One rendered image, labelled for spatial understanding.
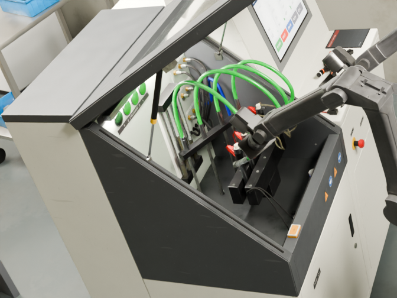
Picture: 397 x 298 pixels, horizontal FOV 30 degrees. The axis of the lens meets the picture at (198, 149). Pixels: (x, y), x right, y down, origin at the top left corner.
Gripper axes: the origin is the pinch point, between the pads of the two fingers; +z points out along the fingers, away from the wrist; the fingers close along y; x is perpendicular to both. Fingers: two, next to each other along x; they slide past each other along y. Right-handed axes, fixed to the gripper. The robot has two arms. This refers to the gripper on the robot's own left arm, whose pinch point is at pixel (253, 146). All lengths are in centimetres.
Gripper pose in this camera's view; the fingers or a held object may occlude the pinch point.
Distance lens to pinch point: 234.2
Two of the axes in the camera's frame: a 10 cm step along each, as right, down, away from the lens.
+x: 6.4, 7.6, -0.9
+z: -0.5, 1.6, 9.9
